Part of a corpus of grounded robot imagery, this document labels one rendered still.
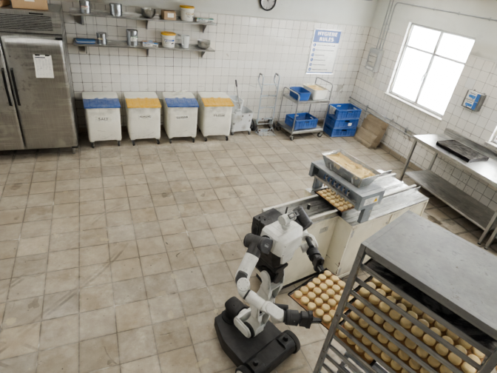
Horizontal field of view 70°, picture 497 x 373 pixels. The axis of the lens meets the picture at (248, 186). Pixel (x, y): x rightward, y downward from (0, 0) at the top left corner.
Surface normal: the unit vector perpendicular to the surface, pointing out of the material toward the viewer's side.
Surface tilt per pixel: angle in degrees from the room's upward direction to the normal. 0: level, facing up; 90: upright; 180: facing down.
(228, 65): 90
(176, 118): 92
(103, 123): 89
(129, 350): 0
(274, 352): 0
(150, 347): 0
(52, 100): 90
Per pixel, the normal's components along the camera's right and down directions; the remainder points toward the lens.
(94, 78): 0.36, 0.52
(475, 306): 0.12, -0.84
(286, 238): 0.56, -0.26
